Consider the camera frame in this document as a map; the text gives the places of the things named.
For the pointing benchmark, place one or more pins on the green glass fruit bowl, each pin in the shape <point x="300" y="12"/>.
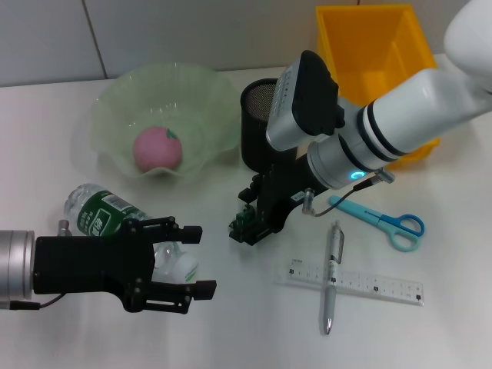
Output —
<point x="115" y="111"/>

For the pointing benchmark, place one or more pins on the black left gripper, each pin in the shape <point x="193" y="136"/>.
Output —
<point x="88" y="265"/>

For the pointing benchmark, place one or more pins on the clear water bottle green label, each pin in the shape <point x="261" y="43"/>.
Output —
<point x="96" y="219"/>

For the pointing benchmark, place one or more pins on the silver grey pen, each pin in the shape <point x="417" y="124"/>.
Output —
<point x="330" y="300"/>

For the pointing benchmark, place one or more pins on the black mesh pen holder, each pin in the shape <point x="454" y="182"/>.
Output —
<point x="253" y="142"/>

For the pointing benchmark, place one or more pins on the pink toy peach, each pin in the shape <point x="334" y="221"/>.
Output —
<point x="153" y="150"/>

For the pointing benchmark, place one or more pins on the blue scissors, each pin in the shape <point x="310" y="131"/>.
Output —
<point x="361" y="211"/>

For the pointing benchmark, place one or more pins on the clear plastic ruler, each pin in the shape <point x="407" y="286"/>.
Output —
<point x="365" y="284"/>

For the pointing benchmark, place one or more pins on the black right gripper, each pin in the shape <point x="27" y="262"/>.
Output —
<point x="284" y="184"/>

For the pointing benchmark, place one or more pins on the yellow plastic bin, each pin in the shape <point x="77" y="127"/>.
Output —
<point x="365" y="46"/>

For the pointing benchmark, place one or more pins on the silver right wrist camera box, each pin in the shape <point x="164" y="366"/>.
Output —
<point x="307" y="96"/>

